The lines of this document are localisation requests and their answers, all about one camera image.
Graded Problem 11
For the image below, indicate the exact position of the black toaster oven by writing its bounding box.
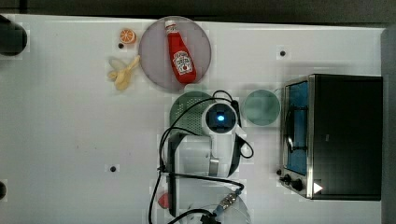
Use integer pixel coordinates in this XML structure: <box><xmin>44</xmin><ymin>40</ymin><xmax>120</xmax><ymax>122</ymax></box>
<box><xmin>276</xmin><ymin>74</ymin><xmax>383</xmax><ymax>201</ymax></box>

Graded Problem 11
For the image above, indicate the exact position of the green oval strainer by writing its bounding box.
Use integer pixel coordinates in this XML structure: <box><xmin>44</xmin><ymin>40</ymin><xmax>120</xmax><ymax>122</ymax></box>
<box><xmin>169</xmin><ymin>91</ymin><xmax>214</xmax><ymax>135</ymax></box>

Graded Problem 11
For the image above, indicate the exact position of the green round plate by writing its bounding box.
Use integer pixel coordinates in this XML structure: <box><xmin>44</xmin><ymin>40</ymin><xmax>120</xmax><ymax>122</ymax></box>
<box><xmin>242</xmin><ymin>90</ymin><xmax>281</xmax><ymax>127</ymax></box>

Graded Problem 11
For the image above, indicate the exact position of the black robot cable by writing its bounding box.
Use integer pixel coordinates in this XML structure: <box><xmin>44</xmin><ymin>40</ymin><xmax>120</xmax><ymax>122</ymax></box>
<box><xmin>148</xmin><ymin>90</ymin><xmax>255</xmax><ymax>224</ymax></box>

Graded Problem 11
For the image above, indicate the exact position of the peeled banana toy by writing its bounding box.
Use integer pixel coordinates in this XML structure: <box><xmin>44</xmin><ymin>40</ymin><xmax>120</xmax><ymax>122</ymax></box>
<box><xmin>107</xmin><ymin>55</ymin><xmax>140</xmax><ymax>91</ymax></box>

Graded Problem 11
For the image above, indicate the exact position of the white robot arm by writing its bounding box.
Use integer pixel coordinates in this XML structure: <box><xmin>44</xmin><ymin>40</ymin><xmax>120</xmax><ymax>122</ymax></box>
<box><xmin>165</xmin><ymin>101</ymin><xmax>250</xmax><ymax>224</ymax></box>

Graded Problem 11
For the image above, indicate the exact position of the red strawberry toy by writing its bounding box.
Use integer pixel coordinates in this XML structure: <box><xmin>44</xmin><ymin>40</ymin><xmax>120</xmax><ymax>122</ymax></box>
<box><xmin>157</xmin><ymin>192</ymin><xmax>169</xmax><ymax>209</ymax></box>

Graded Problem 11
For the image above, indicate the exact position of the grey round plate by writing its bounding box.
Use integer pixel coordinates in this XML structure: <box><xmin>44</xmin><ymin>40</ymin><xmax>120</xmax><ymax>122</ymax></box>
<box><xmin>138</xmin><ymin>16</ymin><xmax>211</xmax><ymax>91</ymax></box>

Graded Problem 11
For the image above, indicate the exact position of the red ketchup bottle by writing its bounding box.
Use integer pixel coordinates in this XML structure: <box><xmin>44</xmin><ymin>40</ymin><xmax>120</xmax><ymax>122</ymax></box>
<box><xmin>164</xmin><ymin>20</ymin><xmax>197</xmax><ymax>84</ymax></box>

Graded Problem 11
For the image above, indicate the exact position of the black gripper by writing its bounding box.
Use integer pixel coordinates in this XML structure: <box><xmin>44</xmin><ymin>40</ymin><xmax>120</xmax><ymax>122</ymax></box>
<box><xmin>232</xmin><ymin>100</ymin><xmax>242</xmax><ymax>127</ymax></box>

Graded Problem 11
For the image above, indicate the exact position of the orange slice toy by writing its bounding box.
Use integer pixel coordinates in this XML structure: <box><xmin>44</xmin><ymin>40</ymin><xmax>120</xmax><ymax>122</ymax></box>
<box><xmin>120</xmin><ymin>29</ymin><xmax>137</xmax><ymax>44</ymax></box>

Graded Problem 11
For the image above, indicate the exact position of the black small cylinder post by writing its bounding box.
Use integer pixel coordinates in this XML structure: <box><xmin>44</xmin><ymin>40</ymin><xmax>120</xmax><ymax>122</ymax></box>
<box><xmin>0</xmin><ymin>181</ymin><xmax>7</xmax><ymax>201</ymax></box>

